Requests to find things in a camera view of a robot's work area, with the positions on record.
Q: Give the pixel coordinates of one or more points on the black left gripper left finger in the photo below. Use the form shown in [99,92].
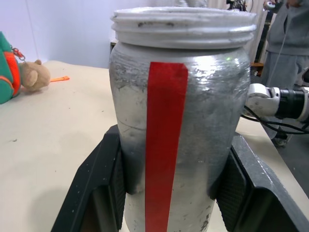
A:
[96,169]

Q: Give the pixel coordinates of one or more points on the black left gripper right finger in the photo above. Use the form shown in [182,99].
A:
[256,183]

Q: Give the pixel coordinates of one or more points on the grey jar with red tape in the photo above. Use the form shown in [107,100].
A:
[207,101]

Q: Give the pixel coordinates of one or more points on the green and orange bag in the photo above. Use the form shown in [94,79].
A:
[32,75]

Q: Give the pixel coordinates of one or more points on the wooden rack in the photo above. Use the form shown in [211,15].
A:
[259,43]

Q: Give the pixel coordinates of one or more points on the person in grey clothes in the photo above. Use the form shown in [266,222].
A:
[285,33]

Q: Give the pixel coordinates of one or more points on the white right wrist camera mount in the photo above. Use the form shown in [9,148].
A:
[260,96]

